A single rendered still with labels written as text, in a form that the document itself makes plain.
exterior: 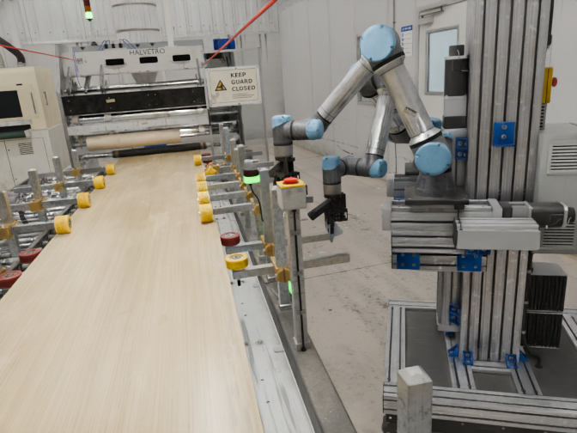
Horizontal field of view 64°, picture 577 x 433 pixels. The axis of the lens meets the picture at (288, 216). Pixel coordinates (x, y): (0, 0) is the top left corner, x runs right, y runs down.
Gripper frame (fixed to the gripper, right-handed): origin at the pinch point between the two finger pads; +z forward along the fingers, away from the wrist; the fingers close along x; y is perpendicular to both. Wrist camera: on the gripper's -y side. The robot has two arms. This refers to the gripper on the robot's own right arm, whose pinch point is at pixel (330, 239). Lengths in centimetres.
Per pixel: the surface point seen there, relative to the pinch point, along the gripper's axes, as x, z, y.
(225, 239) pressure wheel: -3.2, -7.7, -43.8
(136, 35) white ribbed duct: 647, -146, -117
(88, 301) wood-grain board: -42, -7, -88
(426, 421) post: -131, -22, -26
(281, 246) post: -30.6, -11.9, -26.4
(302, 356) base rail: -60, 13, -28
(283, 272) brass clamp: -33.3, -3.1, -26.7
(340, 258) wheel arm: -26.4, -2.3, -3.9
